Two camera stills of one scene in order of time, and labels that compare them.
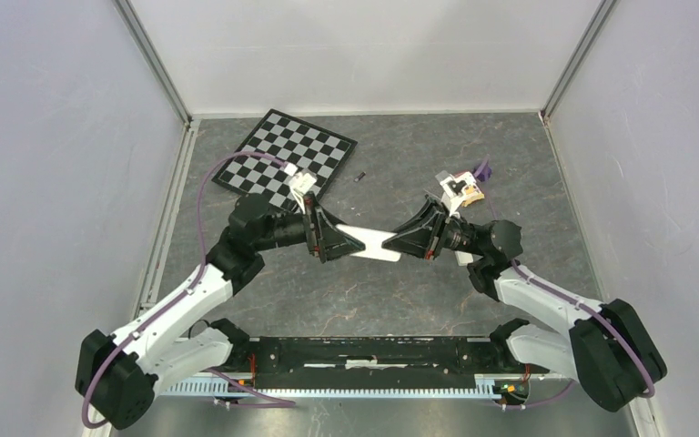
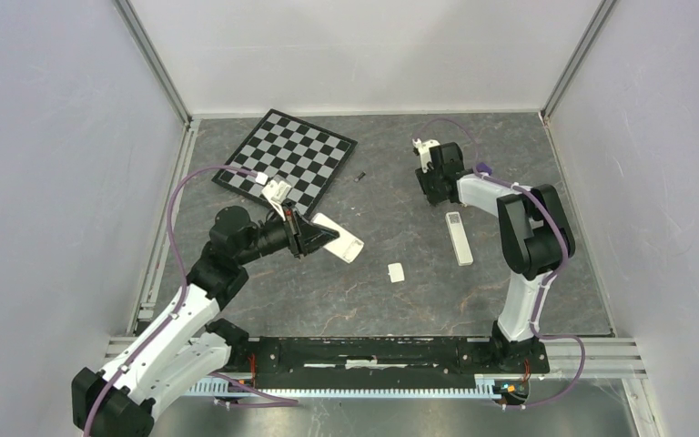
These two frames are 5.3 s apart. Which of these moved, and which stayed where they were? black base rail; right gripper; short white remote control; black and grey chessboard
Moved: short white remote control; right gripper
Stayed: black base rail; black and grey chessboard
